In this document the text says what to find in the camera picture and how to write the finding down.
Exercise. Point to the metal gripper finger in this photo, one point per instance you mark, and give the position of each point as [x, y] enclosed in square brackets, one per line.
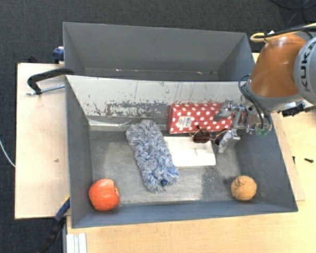
[229, 108]
[229, 138]

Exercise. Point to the brown sunglasses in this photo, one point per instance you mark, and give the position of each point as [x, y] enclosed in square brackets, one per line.
[201, 136]

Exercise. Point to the red white-dotted box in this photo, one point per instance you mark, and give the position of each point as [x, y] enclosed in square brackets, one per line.
[189, 117]

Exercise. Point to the white flat block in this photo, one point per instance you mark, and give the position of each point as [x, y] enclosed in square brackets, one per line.
[189, 154]

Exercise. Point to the tan ball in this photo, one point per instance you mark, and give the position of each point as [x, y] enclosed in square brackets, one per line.
[243, 188]

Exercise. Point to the small black screw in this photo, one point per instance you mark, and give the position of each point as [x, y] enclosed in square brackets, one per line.
[308, 160]

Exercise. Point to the blue and white fluffy cloth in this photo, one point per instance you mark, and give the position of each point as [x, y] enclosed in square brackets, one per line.
[151, 154]

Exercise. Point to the grey metal bin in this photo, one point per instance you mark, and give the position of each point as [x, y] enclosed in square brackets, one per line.
[152, 49]

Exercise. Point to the orange fruit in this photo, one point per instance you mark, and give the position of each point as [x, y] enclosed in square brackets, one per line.
[104, 195]

